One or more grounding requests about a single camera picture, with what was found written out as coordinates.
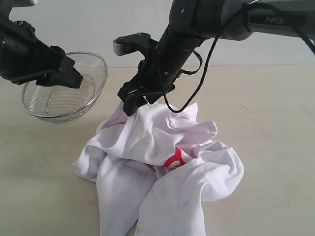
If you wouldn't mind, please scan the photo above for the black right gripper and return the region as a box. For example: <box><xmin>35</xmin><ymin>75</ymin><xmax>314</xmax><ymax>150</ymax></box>
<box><xmin>118</xmin><ymin>59</ymin><xmax>175</xmax><ymax>116</ymax></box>

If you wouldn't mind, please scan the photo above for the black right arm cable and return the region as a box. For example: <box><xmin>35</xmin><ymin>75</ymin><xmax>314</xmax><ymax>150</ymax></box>
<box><xmin>137</xmin><ymin>0</ymin><xmax>315</xmax><ymax>114</ymax></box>

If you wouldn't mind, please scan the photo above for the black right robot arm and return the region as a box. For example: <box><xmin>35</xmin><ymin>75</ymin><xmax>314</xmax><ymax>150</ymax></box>
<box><xmin>113</xmin><ymin>0</ymin><xmax>315</xmax><ymax>116</ymax></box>

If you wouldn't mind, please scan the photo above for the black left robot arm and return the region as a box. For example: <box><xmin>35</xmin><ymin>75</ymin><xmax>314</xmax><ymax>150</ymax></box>
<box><xmin>0</xmin><ymin>0</ymin><xmax>83</xmax><ymax>89</ymax></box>

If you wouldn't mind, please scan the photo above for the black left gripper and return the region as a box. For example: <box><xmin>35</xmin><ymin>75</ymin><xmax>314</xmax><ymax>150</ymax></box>
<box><xmin>0</xmin><ymin>21</ymin><xmax>83</xmax><ymax>89</ymax></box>

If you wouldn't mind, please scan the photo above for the metal wire mesh basket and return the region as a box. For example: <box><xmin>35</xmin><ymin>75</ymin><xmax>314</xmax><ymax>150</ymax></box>
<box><xmin>21</xmin><ymin>52</ymin><xmax>108</xmax><ymax>123</ymax></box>

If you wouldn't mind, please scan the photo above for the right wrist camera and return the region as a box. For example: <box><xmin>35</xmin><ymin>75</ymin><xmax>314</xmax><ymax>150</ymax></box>
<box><xmin>113</xmin><ymin>32</ymin><xmax>158</xmax><ymax>57</ymax></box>

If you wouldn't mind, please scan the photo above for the white t-shirt red print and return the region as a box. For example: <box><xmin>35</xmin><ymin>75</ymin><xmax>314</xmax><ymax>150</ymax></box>
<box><xmin>74</xmin><ymin>103</ymin><xmax>244</xmax><ymax>236</ymax></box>

